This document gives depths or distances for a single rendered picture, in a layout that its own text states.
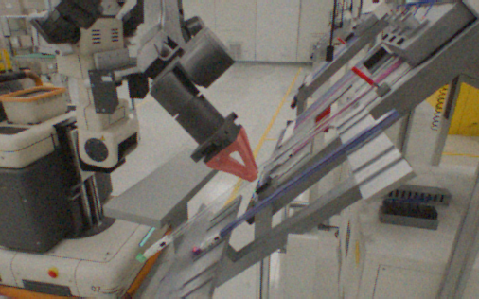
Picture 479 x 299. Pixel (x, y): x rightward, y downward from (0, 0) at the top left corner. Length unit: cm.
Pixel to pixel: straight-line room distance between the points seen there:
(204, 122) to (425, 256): 76
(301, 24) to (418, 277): 888
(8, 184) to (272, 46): 875
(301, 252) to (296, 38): 909
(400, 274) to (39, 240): 135
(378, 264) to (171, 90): 77
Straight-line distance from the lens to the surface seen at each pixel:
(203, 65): 45
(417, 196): 128
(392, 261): 102
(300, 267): 70
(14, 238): 169
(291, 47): 966
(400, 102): 82
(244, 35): 986
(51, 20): 120
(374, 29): 225
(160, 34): 55
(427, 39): 85
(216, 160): 48
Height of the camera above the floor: 121
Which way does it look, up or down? 23 degrees down
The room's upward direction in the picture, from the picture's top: straight up
